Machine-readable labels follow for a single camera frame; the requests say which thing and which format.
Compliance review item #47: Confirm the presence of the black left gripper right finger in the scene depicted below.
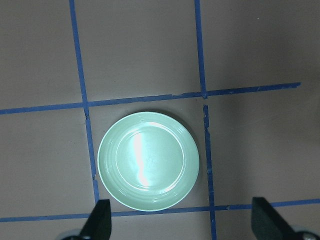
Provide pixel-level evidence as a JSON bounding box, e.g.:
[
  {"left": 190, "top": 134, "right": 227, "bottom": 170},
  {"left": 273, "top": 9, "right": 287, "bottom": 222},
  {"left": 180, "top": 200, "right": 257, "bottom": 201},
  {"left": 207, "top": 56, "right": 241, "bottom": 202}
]
[{"left": 251, "top": 197, "right": 303, "bottom": 240}]

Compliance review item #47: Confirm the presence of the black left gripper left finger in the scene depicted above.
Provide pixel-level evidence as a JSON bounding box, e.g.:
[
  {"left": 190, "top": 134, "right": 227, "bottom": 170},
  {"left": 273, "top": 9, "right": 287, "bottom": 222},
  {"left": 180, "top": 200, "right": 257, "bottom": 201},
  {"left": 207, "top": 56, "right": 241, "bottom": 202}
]
[{"left": 78, "top": 199, "right": 112, "bottom": 240}]

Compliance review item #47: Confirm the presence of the green plate left side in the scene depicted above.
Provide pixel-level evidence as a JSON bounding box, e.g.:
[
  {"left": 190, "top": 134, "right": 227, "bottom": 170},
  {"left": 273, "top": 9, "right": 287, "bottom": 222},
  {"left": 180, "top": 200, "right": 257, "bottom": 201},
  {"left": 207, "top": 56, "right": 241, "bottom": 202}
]
[{"left": 97, "top": 111, "right": 200, "bottom": 212}]

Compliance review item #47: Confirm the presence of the brown paper table mat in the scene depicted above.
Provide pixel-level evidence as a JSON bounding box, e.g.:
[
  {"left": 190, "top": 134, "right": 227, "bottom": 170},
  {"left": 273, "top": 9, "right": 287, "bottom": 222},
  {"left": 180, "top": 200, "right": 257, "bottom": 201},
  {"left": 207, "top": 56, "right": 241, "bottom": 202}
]
[{"left": 0, "top": 0, "right": 320, "bottom": 240}]

